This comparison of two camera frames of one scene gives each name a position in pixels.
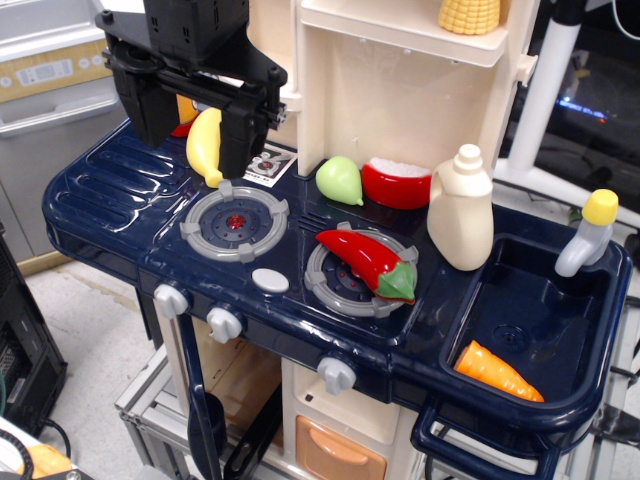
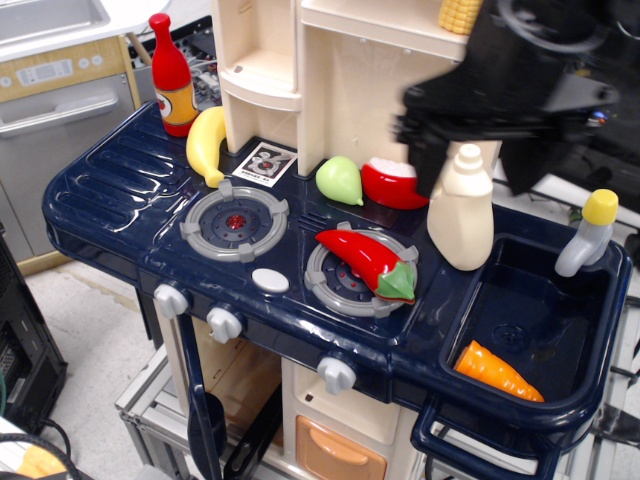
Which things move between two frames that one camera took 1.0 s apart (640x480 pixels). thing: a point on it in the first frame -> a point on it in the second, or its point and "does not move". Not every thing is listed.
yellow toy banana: [203, 146] does not move
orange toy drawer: [323, 453] does not move
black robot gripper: [204, 49] -> [521, 77]
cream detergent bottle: [460, 222] does not move
